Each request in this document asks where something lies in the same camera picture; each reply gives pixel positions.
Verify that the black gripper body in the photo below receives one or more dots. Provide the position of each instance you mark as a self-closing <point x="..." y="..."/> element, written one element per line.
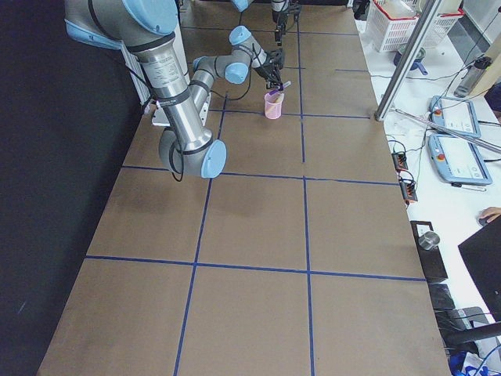
<point x="266" y="70"/>
<point x="279" y="16"/>

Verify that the black office chair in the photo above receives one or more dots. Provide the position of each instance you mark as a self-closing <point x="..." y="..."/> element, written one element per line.
<point x="466" y="329"/>

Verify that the dark water bottle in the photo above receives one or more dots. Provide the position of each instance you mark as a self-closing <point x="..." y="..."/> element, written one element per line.
<point x="472" y="77"/>

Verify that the pink mesh pen holder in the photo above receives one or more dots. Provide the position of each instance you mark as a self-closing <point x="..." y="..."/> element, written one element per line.
<point x="272" y="110"/>

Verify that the purple marker pen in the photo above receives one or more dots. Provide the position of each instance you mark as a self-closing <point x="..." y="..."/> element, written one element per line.
<point x="285" y="85"/>

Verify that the upper blue teach pendant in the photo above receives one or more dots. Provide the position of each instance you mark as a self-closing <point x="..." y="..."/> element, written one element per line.
<point x="455" y="114"/>

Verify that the black computer mouse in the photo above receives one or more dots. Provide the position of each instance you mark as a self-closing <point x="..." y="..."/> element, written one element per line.
<point x="484" y="221"/>

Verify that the black box under cup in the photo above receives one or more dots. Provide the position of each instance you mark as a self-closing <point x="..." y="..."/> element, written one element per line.
<point x="431" y="260"/>

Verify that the aluminium frame post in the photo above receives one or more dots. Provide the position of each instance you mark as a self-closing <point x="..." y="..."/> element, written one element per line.
<point x="424" y="23"/>

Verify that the black monitor corner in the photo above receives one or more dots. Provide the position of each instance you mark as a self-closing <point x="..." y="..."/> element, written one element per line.
<point x="481" y="256"/>

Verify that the small metal cup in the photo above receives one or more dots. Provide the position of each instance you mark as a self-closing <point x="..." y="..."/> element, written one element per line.
<point x="428" y="240"/>

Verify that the lower blue teach pendant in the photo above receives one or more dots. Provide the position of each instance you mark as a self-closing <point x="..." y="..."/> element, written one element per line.
<point x="458" y="161"/>

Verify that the person's hand on mouse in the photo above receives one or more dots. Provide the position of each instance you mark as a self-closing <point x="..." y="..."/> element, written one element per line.
<point x="491" y="213"/>

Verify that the blue teach pendant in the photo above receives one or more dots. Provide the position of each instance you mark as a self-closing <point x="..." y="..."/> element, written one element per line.
<point x="455" y="114"/>
<point x="458" y="161"/>

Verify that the white red plastic basket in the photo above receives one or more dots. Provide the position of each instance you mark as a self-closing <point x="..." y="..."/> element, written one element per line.
<point x="389" y="24"/>

